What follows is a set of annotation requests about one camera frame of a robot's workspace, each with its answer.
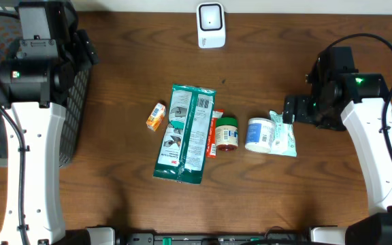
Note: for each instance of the green 3M glove package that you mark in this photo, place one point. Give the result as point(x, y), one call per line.
point(182, 155)

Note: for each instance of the green lid jar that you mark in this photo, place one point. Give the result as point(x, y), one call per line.
point(226, 134)

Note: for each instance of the white barcode scanner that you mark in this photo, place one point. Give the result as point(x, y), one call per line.
point(211, 29)

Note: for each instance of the light green wipes pack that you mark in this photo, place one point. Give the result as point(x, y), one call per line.
point(284, 139)

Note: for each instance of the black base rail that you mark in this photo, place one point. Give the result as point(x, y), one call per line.
point(275, 237)

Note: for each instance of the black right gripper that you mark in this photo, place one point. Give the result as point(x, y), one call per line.
point(303, 113)

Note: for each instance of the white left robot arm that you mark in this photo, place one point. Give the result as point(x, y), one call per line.
point(33, 213)

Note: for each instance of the white blue label tub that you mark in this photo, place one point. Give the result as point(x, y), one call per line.
point(260, 135)

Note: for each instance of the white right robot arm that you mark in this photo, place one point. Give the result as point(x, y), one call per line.
point(343, 99)

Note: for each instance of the red stick packet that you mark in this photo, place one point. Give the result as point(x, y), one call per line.
point(211, 142)

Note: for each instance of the orange small box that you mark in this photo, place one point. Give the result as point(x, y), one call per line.
point(156, 117)

